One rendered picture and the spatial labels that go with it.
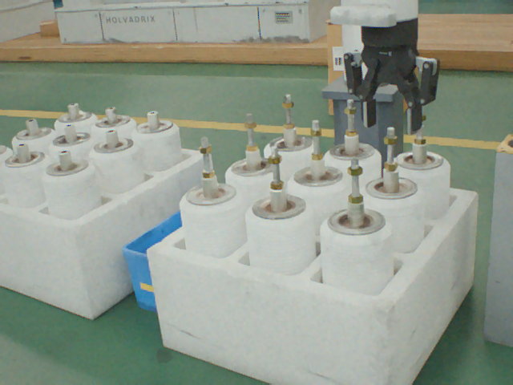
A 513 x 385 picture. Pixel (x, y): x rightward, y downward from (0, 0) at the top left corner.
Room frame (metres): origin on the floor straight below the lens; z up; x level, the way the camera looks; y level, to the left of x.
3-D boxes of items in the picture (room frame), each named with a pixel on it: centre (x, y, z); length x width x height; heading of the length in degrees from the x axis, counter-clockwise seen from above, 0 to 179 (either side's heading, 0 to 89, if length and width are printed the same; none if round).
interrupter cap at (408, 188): (0.87, -0.20, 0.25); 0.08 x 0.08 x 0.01
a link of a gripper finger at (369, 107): (0.89, -0.17, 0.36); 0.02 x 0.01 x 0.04; 135
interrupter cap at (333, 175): (0.94, -0.10, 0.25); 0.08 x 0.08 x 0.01
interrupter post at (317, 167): (0.94, -0.10, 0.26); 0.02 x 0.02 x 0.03
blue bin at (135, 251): (1.11, 0.12, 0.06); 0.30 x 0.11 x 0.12; 145
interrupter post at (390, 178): (0.87, -0.20, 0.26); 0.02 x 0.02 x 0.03
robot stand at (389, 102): (1.29, -0.24, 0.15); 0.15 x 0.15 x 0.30; 62
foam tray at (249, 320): (0.94, -0.10, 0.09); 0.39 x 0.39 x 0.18; 55
